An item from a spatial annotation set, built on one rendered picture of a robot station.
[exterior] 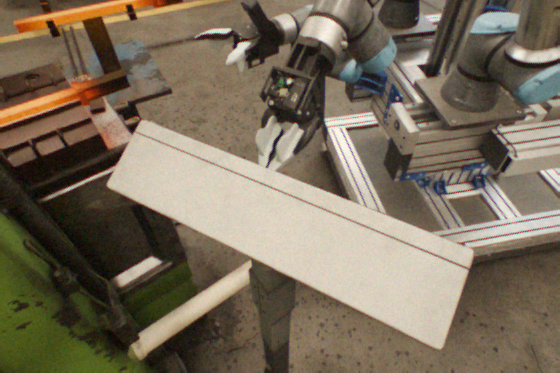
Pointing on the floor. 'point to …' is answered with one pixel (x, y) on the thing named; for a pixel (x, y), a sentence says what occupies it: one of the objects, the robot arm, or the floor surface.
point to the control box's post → (274, 342)
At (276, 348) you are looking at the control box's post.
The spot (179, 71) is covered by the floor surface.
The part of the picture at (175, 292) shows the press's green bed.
